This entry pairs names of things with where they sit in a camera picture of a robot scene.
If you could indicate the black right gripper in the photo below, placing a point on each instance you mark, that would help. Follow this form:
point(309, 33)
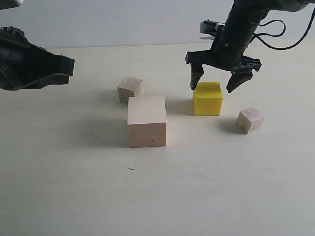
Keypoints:
point(225, 53)

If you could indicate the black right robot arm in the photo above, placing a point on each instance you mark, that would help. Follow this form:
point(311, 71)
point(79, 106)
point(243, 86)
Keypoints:
point(246, 15)

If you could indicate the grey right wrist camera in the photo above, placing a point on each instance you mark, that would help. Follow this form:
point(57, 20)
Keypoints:
point(210, 28)

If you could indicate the yellow cube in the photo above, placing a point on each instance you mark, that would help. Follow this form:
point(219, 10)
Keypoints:
point(207, 99)

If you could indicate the large wooden cube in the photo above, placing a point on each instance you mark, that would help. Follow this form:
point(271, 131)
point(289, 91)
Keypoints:
point(147, 121)

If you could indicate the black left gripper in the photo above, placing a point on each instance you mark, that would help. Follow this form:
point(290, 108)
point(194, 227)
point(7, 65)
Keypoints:
point(26, 66)

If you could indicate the medium wooden cube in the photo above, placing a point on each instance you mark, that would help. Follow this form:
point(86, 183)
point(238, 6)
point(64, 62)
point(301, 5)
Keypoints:
point(130, 87)

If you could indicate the small wooden cube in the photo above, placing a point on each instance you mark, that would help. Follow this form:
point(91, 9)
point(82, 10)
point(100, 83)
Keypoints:
point(250, 120)

